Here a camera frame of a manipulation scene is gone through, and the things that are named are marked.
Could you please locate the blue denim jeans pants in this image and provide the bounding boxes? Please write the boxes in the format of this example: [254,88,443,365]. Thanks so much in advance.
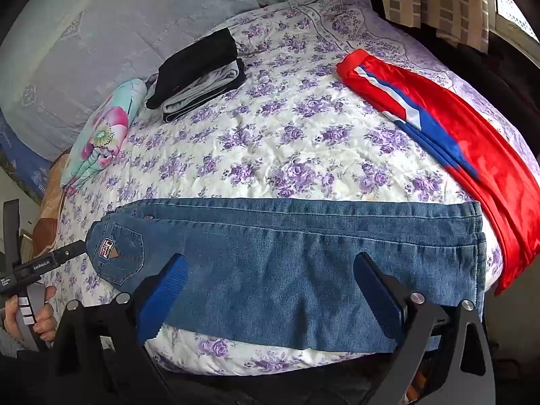
[86,197,486,353]

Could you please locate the person's left hand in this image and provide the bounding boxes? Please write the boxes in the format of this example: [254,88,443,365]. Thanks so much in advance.
[0,286,58,343]

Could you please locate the blue cloth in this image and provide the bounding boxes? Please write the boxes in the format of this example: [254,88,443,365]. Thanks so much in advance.
[0,110,53,199]

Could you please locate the floral teal pink pillow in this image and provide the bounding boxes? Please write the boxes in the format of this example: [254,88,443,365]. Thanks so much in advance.
[60,78,147,190]

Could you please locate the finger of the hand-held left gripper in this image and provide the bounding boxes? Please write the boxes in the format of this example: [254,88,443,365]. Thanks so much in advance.
[57,240,88,263]

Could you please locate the grey padded headboard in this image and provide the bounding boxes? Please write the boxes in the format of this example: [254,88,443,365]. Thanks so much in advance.
[0,0,363,163]

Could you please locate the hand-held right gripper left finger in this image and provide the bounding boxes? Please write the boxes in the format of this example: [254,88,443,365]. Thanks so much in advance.
[51,254,190,405]

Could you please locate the window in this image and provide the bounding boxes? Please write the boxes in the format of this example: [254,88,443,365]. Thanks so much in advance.
[491,0,530,36]

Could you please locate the purple floral bed quilt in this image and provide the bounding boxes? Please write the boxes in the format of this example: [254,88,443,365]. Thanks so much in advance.
[38,0,536,376]

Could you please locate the red and blue sports pants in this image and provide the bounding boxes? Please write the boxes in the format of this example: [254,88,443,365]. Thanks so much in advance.
[336,49,540,297]

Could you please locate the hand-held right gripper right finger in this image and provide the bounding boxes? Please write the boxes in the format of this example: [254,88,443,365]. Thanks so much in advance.
[353,252,496,405]

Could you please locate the black folded pants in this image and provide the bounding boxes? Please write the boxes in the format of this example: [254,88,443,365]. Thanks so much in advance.
[145,27,239,109]

